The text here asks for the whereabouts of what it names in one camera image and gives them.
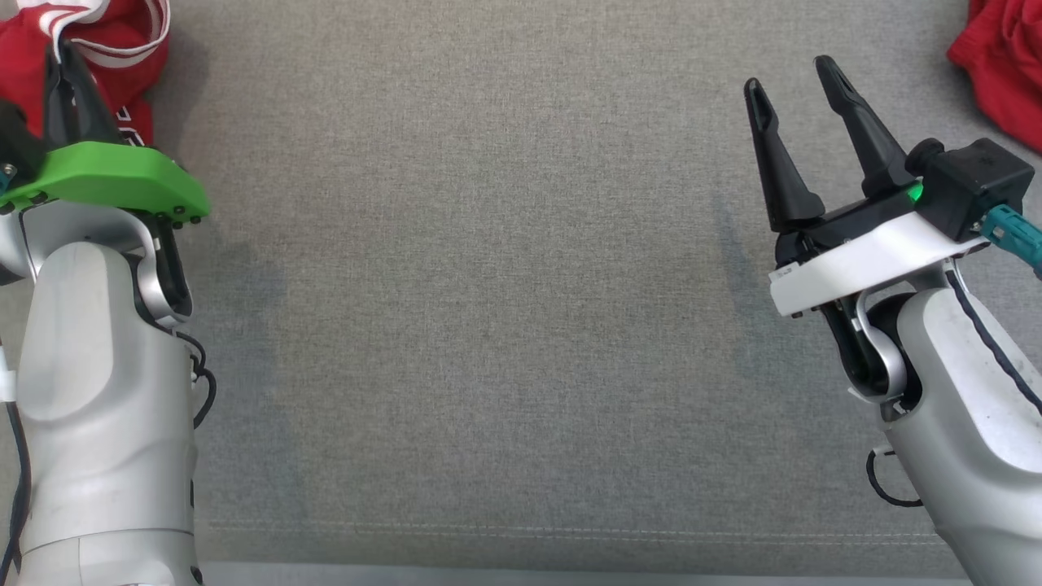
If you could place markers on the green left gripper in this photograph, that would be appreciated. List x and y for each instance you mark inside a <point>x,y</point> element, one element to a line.
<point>114,175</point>

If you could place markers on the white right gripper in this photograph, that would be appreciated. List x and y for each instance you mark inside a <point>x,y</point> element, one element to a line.
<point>863,260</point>

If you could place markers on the red jersey with white sleeves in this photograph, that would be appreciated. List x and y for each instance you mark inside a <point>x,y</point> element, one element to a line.
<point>122,41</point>

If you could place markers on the red shorts with white stripes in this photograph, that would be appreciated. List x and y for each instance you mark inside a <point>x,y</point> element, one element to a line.
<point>1009,73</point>

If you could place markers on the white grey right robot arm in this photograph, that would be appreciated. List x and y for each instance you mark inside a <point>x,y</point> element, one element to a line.
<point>961,456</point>

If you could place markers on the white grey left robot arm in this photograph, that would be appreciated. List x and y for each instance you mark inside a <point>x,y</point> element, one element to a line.
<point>106,407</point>

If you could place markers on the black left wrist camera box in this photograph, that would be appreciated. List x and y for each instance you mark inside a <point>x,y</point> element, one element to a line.
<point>18,142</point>

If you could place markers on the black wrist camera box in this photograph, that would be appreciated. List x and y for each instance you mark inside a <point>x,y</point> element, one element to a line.
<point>973,183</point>
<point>18,142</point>

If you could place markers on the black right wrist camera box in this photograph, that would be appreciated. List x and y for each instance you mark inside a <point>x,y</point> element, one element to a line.
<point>973,183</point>

